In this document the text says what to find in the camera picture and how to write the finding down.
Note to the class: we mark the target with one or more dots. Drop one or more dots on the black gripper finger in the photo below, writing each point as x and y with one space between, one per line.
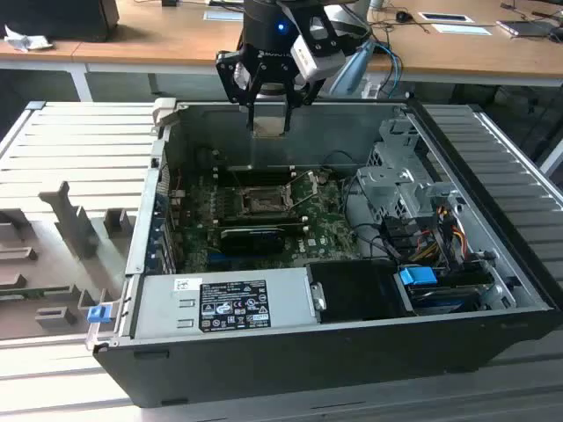
225 77
288 94

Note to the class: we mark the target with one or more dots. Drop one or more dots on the silver CPU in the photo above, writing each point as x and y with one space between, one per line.
269 126

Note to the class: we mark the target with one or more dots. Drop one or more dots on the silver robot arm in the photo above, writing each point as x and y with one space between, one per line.
352 66

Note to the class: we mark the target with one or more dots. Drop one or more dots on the black RAM slot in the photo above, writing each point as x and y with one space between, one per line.
264 177
264 182
292 225
264 221
295 229
264 169
264 217
264 173

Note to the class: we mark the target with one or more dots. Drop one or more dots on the CPU socket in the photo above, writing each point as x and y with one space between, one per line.
257 202

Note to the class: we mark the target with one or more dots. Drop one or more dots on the blue expansion slot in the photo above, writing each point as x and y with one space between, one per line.
215 261

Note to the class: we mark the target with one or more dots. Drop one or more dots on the black plastic bay cover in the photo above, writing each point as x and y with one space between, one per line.
352 290

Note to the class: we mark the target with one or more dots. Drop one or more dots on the grey plastic case latch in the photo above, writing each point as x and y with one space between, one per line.
163 107

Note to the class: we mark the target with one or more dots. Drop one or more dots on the small black object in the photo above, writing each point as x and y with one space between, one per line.
170 2

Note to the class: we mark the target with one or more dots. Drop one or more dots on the white cup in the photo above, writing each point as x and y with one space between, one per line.
378 4

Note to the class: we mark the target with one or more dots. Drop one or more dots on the black computer mouse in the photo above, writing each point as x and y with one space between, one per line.
404 16

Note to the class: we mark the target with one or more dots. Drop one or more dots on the green motherboard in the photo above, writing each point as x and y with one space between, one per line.
325 228

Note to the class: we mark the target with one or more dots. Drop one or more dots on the metal drive cage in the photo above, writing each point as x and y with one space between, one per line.
396 184

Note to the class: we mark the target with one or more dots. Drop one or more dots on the black graphics card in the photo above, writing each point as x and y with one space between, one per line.
250 242

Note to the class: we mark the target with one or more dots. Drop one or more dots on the large wooden desk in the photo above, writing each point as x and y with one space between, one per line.
440 53

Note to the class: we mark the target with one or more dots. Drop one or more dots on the small wooden desk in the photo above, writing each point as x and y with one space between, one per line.
63 52

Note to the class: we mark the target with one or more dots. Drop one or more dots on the black box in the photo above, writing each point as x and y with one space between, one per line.
57 17

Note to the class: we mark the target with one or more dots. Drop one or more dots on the crumpled white paper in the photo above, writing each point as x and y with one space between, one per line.
26 40

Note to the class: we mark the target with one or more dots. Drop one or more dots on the hard disk in blue carrier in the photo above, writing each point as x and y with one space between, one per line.
415 277

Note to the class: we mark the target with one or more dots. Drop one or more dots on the silver power supply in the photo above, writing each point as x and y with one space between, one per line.
167 307

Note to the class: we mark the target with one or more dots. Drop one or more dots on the grey parts rack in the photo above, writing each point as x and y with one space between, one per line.
57 246

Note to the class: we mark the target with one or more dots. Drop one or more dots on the blue plastic case latch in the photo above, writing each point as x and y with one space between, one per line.
97 315

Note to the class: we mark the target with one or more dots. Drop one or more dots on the black PC case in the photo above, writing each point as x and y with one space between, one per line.
264 373

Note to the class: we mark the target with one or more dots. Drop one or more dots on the green RAM stick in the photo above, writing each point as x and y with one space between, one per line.
39 292

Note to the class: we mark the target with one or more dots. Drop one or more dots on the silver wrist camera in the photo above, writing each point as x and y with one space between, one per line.
314 66

